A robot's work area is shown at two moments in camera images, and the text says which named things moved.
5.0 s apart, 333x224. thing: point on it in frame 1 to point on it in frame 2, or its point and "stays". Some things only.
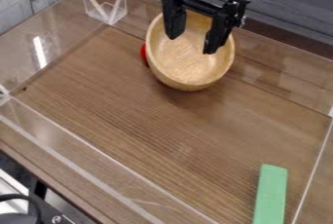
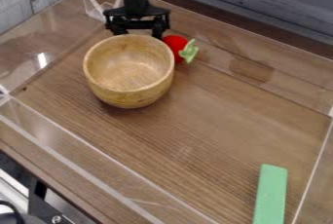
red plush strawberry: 143,54 to 183,49
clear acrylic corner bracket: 107,12 stays
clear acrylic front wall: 40,140 stays
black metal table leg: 40,189 stays
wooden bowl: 178,61 to 128,70
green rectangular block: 270,198 stays
